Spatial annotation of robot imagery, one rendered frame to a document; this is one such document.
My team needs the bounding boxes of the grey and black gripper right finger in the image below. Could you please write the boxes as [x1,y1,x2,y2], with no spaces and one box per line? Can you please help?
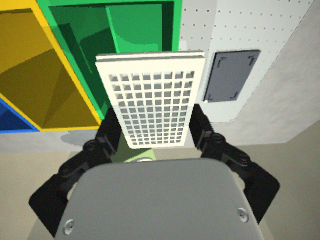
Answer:
[188,104,280,224]

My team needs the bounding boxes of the white well plate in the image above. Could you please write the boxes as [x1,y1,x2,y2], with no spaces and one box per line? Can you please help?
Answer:
[95,50,205,148]

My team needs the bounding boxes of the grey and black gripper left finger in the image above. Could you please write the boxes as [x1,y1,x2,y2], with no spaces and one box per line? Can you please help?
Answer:
[28,108,122,238]

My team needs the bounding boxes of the blue open-top bin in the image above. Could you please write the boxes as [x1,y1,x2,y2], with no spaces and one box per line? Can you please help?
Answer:
[0,98,41,133]

